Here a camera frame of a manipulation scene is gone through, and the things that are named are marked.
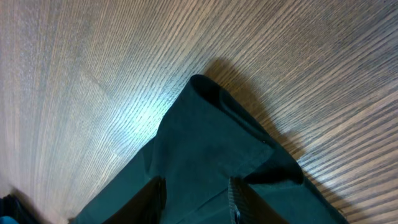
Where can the dark charcoal folded garment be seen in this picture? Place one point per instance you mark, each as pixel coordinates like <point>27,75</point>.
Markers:
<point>11,206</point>

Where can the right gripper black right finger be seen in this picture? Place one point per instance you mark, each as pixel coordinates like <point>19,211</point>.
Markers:
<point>247,207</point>

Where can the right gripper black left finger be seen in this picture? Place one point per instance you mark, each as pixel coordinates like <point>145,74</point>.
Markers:
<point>145,207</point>

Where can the black polo shirt white logo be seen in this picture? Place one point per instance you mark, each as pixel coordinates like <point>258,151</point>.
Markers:
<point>204,139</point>

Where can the blue folded polo shirt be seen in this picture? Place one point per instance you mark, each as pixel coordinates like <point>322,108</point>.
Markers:
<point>7,220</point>

